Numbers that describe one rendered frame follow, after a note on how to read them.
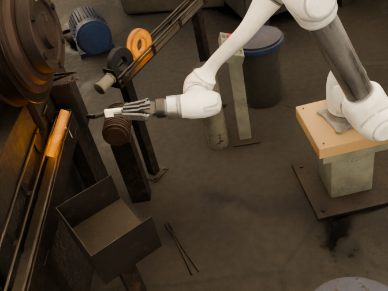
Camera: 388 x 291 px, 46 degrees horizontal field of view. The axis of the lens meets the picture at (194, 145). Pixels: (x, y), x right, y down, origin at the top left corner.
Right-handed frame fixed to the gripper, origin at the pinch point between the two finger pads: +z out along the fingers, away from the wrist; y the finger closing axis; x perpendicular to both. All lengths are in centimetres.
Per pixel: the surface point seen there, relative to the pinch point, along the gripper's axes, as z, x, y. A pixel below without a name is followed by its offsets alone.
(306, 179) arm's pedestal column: -82, -65, 21
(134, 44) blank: -4, 1, 55
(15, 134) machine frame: 30.7, 7.8, -19.3
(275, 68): -78, -43, 95
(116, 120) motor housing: 6.3, -22.0, 25.8
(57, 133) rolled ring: 18.1, 3.3, -15.0
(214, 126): -39, -54, 58
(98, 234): 3, -14, -48
